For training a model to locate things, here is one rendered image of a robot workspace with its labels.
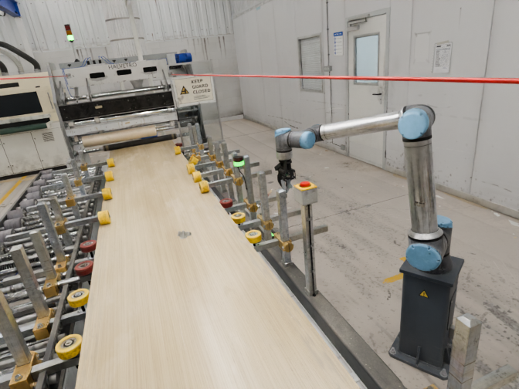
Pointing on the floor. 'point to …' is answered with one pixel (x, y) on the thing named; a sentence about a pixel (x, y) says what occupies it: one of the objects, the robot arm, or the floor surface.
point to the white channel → (134, 30)
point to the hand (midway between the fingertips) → (286, 190)
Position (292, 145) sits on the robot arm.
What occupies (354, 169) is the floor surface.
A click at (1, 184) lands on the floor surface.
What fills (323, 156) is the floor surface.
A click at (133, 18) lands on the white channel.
